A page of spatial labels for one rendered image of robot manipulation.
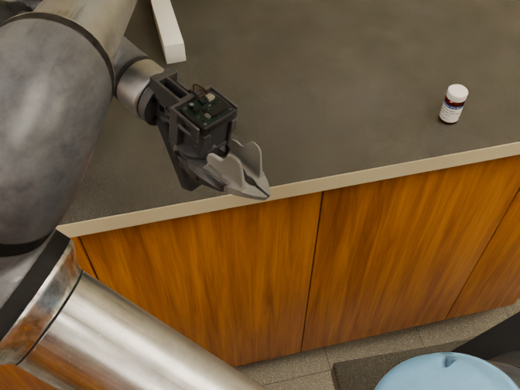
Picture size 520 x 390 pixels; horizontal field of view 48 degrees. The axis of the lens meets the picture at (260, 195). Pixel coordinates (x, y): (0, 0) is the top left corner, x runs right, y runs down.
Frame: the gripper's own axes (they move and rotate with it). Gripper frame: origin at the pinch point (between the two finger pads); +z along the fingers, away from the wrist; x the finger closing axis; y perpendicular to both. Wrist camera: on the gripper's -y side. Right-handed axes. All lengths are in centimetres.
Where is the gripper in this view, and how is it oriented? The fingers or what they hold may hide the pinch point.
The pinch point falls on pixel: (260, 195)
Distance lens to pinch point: 74.9
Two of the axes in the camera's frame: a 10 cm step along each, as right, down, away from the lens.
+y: 1.4, -6.2, -7.7
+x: 6.8, -5.0, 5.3
